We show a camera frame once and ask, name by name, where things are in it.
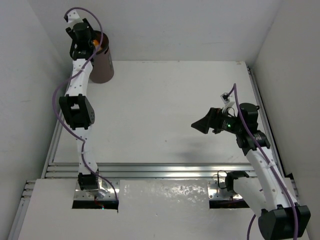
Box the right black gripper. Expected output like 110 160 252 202
191 106 243 135

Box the orange bottle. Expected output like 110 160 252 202
93 40 99 48

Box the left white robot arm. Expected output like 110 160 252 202
58 18 99 191

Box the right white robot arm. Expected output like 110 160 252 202
191 103 311 240

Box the brown plastic waste bin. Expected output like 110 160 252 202
90 33 114 84

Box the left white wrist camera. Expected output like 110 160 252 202
63 9 83 25

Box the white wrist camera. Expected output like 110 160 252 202
63 9 83 25
220 92 235 113

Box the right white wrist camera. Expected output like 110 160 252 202
220 92 235 113

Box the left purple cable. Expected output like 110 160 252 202
51 6 119 201

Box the aluminium front rail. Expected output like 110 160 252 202
47 162 258 179

